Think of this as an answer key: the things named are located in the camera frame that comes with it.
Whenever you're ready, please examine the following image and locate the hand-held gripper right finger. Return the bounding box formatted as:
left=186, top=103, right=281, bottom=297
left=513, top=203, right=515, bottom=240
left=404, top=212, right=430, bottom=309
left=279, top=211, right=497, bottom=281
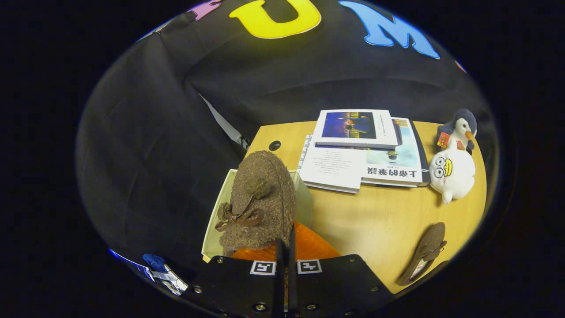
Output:
left=288, top=221, right=395, bottom=318

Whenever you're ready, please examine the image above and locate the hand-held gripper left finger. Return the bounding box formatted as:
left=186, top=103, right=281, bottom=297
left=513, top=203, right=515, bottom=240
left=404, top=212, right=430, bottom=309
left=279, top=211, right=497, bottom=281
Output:
left=181, top=238, right=285, bottom=318

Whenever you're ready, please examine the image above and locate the brown fuzzy shoe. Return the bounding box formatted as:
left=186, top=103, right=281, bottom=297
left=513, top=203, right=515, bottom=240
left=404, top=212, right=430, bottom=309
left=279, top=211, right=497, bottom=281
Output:
left=396, top=222, right=448, bottom=287
left=215, top=150, right=297, bottom=257

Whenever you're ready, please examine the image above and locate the pale green fabric storage box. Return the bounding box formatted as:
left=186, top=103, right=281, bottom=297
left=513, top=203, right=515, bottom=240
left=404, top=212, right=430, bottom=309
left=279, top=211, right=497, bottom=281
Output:
left=202, top=169, right=315, bottom=263

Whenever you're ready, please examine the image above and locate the white text booklet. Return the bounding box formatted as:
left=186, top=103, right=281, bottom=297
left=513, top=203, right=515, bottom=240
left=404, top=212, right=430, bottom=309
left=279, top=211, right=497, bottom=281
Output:
left=298, top=135, right=368, bottom=194

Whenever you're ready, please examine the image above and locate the book with pale sky cover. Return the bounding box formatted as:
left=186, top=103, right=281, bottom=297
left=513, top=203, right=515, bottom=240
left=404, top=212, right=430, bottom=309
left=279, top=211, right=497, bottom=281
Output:
left=361, top=117, right=425, bottom=185

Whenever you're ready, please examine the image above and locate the book with blue photo cover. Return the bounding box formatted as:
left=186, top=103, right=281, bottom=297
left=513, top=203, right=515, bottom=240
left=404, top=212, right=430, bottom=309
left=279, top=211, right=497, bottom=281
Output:
left=312, top=109, right=400, bottom=150

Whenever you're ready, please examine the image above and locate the black backdrop cloth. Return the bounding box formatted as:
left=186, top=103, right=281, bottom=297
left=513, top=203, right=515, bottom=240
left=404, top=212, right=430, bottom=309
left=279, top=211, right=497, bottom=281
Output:
left=75, top=0, right=499, bottom=283

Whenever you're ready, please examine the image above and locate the dark-covered book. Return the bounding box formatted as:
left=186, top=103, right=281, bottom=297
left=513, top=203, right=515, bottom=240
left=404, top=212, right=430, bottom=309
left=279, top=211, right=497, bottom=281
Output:
left=399, top=118, right=432, bottom=188

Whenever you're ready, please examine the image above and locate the white plush toy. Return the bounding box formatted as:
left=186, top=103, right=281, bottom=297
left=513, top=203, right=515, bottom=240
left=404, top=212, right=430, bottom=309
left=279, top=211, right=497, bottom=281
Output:
left=429, top=148, right=476, bottom=205

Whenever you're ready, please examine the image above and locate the penguin plush toy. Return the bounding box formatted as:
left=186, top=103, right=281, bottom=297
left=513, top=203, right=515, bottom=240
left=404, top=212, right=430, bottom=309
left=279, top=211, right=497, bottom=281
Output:
left=436, top=109, right=478, bottom=155

